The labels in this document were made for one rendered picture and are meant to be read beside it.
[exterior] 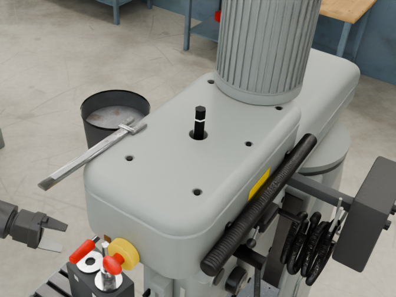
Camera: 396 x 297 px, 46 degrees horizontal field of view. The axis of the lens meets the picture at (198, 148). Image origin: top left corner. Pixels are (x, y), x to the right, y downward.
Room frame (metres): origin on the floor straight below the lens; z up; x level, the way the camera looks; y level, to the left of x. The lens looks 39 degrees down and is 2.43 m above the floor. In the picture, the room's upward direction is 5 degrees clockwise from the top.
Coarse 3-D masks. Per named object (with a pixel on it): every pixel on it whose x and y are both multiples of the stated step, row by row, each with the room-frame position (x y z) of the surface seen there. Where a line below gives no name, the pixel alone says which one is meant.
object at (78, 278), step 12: (96, 252) 1.02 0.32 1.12; (72, 264) 0.97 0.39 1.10; (84, 264) 0.97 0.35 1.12; (96, 264) 0.97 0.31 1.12; (72, 276) 0.95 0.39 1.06; (84, 276) 0.93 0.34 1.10; (96, 276) 0.92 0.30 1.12; (120, 276) 0.93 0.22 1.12; (72, 288) 0.96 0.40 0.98; (84, 288) 0.91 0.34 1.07; (96, 288) 0.89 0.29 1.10; (108, 288) 0.88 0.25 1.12; (120, 288) 0.89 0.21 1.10; (132, 288) 0.91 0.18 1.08
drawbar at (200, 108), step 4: (196, 108) 0.72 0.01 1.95; (200, 108) 0.72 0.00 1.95; (204, 108) 0.72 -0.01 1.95; (196, 112) 0.71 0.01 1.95; (200, 112) 0.71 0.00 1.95; (204, 112) 0.72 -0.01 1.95; (196, 116) 0.71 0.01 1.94; (200, 116) 0.71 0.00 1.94; (204, 116) 0.72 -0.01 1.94; (200, 120) 0.71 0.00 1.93; (196, 124) 0.71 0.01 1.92; (200, 124) 0.71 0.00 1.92; (196, 128) 0.71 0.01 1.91; (200, 128) 0.71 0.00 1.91; (196, 132) 0.71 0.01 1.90; (200, 132) 0.71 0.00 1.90; (196, 136) 0.71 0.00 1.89; (200, 136) 0.71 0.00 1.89
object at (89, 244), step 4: (96, 236) 0.60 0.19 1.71; (88, 240) 0.59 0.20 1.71; (92, 240) 0.59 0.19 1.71; (96, 240) 0.59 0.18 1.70; (84, 244) 0.58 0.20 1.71; (88, 244) 0.58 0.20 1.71; (92, 244) 0.58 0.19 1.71; (80, 248) 0.57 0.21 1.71; (84, 248) 0.57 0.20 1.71; (88, 248) 0.57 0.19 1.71; (92, 248) 0.58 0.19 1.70; (76, 252) 0.56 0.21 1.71; (80, 252) 0.56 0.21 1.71; (84, 252) 0.56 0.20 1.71; (88, 252) 0.57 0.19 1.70; (72, 256) 0.55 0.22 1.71; (76, 256) 0.55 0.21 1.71; (80, 256) 0.55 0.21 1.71; (84, 256) 0.56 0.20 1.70; (72, 260) 0.54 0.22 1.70; (76, 260) 0.54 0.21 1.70
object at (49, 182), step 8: (128, 120) 0.74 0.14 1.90; (120, 128) 0.71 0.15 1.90; (128, 128) 0.71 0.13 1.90; (136, 128) 0.71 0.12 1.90; (112, 136) 0.68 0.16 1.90; (120, 136) 0.69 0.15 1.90; (96, 144) 0.66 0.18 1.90; (104, 144) 0.66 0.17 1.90; (112, 144) 0.66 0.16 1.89; (88, 152) 0.63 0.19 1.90; (96, 152) 0.63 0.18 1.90; (72, 160) 0.61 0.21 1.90; (80, 160) 0.61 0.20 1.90; (88, 160) 0.61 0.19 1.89; (64, 168) 0.59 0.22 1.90; (72, 168) 0.59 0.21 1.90; (48, 176) 0.56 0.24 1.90; (56, 176) 0.56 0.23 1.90; (64, 176) 0.57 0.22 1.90; (40, 184) 0.54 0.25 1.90; (48, 184) 0.54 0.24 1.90
